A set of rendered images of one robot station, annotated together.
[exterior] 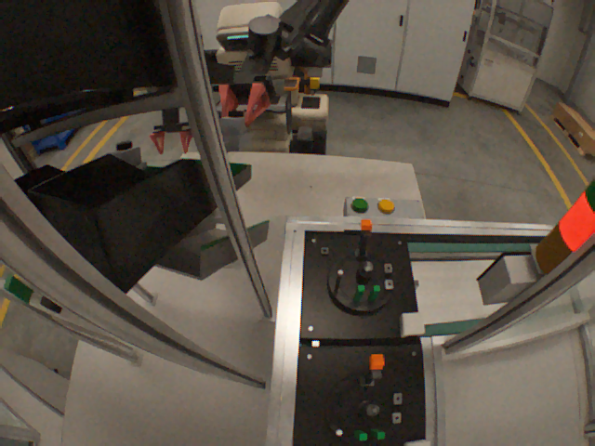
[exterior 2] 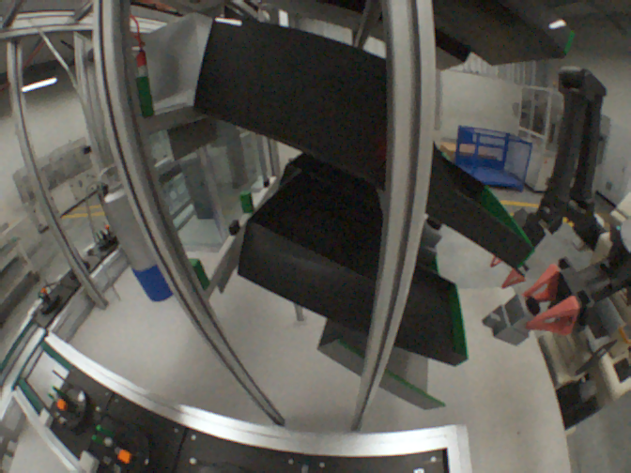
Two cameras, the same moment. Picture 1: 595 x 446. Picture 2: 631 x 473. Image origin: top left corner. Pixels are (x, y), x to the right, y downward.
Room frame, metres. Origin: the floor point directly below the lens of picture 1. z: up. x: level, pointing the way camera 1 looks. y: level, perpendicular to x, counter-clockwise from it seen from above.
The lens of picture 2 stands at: (0.16, -0.04, 1.46)
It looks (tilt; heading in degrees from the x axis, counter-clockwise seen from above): 33 degrees down; 94
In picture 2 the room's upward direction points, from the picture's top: 5 degrees counter-clockwise
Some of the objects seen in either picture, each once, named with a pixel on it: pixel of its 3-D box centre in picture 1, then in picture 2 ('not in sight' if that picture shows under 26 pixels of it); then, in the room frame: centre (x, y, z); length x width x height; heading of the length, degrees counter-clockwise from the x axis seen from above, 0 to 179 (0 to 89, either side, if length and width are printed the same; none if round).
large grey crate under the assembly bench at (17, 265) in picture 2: not in sight; (9, 272); (-5.26, 0.96, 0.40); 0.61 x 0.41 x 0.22; 82
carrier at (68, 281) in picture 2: not in sight; (75, 263); (-1.06, 0.52, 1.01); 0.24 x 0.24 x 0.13; 85
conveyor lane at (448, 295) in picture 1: (470, 298); not in sight; (0.17, -0.42, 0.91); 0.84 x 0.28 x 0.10; 85
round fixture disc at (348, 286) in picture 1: (362, 280); not in sight; (0.22, -0.13, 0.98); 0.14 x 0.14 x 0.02
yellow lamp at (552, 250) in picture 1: (560, 249); not in sight; (0.09, -0.30, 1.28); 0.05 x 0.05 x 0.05
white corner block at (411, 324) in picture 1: (410, 326); not in sight; (0.12, -0.21, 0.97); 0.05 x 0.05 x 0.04; 85
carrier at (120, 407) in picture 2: not in sight; (116, 445); (-0.28, -0.08, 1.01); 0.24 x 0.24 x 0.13; 85
